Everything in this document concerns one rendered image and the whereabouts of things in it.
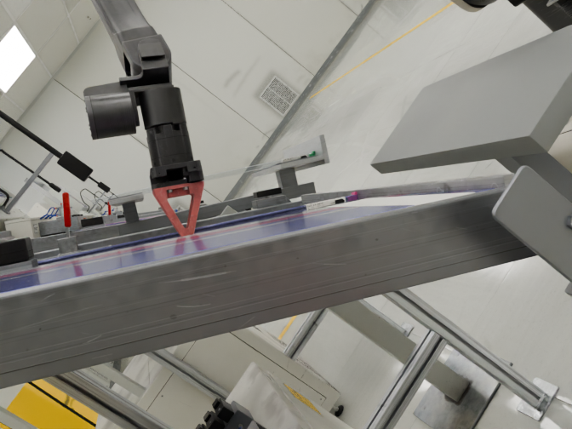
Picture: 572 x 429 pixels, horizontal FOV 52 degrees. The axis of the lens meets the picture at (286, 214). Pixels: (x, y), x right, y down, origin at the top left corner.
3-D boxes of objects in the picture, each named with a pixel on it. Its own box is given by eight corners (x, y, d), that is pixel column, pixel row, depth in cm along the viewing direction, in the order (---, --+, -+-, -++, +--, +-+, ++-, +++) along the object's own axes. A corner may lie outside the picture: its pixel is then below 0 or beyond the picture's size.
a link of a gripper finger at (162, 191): (163, 244, 76) (149, 174, 76) (162, 242, 83) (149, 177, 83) (214, 234, 78) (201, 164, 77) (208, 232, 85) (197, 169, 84)
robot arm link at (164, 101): (180, 77, 77) (176, 86, 83) (128, 82, 75) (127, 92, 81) (191, 128, 77) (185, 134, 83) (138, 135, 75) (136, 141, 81)
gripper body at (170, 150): (152, 182, 74) (141, 124, 74) (151, 186, 84) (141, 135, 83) (203, 173, 75) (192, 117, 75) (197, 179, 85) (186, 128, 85)
